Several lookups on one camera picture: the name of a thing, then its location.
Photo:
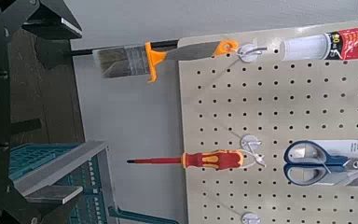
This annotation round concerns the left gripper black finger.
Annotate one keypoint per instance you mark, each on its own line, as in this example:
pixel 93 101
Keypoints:
pixel 52 195
pixel 52 25

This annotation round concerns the blue crate with grey rim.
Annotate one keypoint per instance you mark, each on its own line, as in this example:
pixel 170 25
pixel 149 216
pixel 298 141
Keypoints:
pixel 59 161

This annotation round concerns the grey display panel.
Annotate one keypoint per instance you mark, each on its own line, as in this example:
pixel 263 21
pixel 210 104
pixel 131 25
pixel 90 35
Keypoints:
pixel 130 118

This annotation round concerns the red yellow screwdriver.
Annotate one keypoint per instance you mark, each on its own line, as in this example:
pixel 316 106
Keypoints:
pixel 214 159

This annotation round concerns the white pegboard hook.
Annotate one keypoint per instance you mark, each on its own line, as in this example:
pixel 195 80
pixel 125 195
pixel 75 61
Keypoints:
pixel 248 142
pixel 250 218
pixel 247 53

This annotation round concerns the beige pegboard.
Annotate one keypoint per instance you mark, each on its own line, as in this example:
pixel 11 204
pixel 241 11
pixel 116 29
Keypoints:
pixel 261 105

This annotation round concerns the blue scissors on packaging card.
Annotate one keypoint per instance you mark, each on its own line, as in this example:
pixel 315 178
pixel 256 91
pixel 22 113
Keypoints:
pixel 335 161

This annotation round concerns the red white sealant tube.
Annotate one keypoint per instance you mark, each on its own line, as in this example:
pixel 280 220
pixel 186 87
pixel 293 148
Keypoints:
pixel 354 43

